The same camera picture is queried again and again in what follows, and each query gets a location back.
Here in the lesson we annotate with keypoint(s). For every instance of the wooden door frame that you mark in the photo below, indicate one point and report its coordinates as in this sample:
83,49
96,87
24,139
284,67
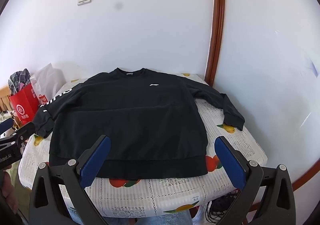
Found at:
216,27

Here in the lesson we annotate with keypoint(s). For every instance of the fruit print tablecloth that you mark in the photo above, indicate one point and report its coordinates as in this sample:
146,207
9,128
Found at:
162,195

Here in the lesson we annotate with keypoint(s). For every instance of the wooden baseboard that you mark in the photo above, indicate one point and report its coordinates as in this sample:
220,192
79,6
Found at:
307,180

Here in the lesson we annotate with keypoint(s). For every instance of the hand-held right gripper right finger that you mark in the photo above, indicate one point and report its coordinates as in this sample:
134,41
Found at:
230,162

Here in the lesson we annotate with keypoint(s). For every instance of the red paper bag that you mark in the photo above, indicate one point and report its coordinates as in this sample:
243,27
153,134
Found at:
23,104

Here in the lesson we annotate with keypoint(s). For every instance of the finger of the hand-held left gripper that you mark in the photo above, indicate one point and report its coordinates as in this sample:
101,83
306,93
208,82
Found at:
6,127
21,133

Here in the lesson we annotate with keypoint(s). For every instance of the person's left hand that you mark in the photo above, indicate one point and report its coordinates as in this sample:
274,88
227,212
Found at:
8,197

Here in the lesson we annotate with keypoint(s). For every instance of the black sweatshirt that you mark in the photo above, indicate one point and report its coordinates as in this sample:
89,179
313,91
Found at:
130,119

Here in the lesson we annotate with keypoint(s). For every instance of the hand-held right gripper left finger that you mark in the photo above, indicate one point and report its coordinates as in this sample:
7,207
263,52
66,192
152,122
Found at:
96,162

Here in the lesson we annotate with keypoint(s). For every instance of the white plastic bag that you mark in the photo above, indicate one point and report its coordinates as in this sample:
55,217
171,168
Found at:
50,79

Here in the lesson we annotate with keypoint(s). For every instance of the plaid cloth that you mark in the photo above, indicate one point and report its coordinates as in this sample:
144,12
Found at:
18,78

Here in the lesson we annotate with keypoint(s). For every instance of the wooden chair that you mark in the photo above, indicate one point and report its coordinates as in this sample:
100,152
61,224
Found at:
3,99

